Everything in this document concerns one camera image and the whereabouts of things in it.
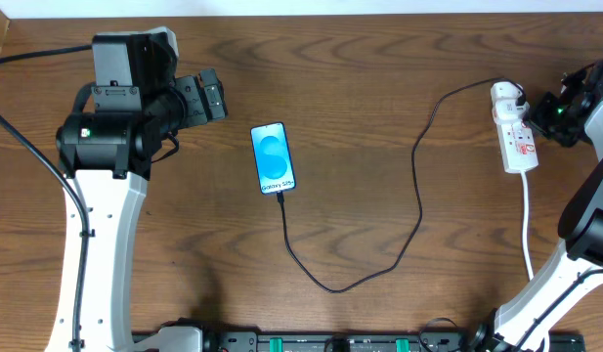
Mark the black USB charging cable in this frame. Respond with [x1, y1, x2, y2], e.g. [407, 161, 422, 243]
[276, 76, 529, 294]

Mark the white power strip cord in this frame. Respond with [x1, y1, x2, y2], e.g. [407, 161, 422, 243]
[519, 170, 551, 352]

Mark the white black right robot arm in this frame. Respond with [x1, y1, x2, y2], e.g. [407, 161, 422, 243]
[466, 60, 603, 351]

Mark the white power strip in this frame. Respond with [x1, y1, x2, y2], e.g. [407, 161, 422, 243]
[495, 121, 538, 174]

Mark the blue Galaxy smartphone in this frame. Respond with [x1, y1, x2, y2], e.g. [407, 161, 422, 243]
[250, 122, 296, 195]

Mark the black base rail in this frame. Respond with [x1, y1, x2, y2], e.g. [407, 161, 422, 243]
[132, 330, 586, 352]

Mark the white USB charger plug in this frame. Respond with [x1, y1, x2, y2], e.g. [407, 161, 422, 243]
[491, 81, 530, 125]

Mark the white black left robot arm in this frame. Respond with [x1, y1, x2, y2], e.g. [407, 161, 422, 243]
[47, 26, 228, 351]

